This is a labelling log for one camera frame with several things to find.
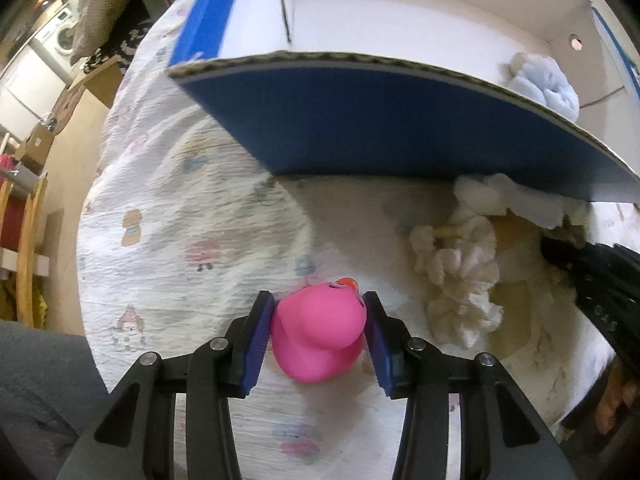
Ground blue and white cardboard box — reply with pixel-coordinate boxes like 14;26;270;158
166;0;640;205

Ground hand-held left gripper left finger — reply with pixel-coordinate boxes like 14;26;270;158
60;290;276;480

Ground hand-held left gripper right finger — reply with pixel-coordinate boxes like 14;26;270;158
360;290;577;480

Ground white washing machine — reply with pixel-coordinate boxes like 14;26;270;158
31;2;80;58

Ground pink rubber duck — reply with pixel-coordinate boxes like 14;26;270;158
270;277;367;384

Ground white fluffy plush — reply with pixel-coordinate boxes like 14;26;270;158
453;173;568;228

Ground brown cardboard box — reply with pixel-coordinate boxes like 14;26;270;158
20;125;57;171

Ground grey trouser leg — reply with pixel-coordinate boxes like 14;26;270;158
0;321;111;480

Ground wooden rack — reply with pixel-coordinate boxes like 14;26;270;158
0;132;51;331

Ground beige soft plush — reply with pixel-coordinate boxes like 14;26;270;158
487;214;583;361

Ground beige knitted cushion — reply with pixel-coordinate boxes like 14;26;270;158
70;0;135;66

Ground black and white patterned cloth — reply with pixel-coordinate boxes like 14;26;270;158
82;7;153;78

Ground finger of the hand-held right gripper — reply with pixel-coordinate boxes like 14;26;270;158
540;232;601;281

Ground white fluffy scrunchie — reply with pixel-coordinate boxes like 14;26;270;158
409;215;505;350

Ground light blue fluffy plush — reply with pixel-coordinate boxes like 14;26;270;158
501;52;581;123

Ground person's right hand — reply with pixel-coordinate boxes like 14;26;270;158
596;360;640;436

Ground printed white blanket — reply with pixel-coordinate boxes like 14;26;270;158
76;0;640;480

